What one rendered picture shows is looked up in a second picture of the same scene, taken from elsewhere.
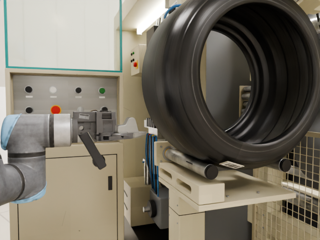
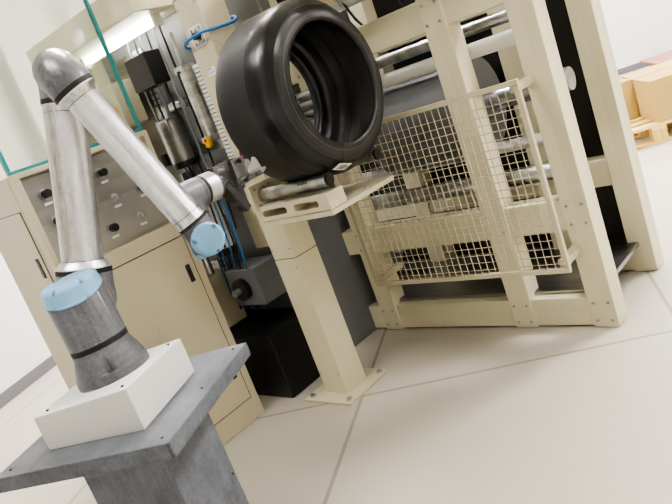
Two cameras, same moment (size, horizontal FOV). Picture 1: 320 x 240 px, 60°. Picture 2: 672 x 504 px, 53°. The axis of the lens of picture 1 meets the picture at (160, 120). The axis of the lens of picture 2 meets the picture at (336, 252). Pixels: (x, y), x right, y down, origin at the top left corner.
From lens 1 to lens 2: 1.46 m
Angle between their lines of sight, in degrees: 27
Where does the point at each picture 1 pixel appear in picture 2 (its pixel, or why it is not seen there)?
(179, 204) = (291, 245)
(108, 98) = not seen: hidden behind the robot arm
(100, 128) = (238, 174)
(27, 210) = not seen: hidden behind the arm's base
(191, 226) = (311, 265)
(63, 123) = (213, 178)
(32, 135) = (199, 196)
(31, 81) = (42, 182)
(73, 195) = (158, 304)
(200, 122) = (310, 138)
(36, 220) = not seen: hidden behind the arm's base
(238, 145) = (342, 147)
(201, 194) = (330, 200)
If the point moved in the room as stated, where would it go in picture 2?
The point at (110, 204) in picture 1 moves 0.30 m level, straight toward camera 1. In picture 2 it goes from (200, 298) to (237, 301)
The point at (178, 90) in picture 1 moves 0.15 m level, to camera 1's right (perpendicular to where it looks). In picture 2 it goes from (285, 118) to (325, 103)
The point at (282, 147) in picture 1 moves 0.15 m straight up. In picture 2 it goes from (371, 138) to (356, 96)
